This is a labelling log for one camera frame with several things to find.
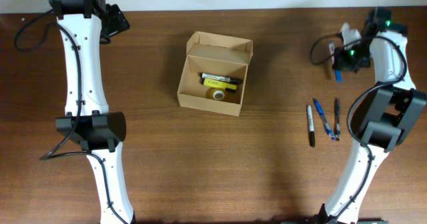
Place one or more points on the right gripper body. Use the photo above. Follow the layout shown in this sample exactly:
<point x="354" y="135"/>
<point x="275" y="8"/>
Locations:
<point x="344" y="62"/>

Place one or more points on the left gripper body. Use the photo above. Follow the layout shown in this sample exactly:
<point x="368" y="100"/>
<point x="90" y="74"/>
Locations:
<point x="117" y="22"/>

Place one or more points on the blue whiteboard marker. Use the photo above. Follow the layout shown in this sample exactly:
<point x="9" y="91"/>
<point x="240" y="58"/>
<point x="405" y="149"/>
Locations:
<point x="337" y="73"/>

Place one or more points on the black sharpie marker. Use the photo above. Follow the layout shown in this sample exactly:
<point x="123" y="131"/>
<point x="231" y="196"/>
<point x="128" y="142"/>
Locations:
<point x="311" y="131"/>

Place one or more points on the cardboard box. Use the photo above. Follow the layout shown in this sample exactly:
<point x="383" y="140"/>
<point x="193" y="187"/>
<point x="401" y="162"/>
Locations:
<point x="218" y="55"/>

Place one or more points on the black whiteboard marker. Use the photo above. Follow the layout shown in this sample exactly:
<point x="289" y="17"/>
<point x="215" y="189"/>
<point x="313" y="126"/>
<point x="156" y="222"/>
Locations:
<point x="221" y="78"/>

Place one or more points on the yellow tape roll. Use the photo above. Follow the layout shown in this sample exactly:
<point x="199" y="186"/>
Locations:
<point x="217" y="94"/>

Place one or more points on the yellow highlighter marker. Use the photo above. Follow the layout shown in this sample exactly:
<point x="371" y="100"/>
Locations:
<point x="219" y="85"/>

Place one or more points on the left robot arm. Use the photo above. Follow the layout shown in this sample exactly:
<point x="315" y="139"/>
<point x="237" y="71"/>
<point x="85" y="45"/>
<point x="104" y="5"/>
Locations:
<point x="85" y="25"/>

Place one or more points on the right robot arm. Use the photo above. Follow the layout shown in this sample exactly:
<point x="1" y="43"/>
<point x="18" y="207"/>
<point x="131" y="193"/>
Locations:
<point x="381" y="118"/>

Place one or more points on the blue ballpoint pen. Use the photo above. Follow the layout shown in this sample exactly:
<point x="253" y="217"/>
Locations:
<point x="327" y="127"/>

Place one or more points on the black ballpoint pen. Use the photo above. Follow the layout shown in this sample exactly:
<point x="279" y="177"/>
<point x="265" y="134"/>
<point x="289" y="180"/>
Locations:
<point x="337" y="118"/>

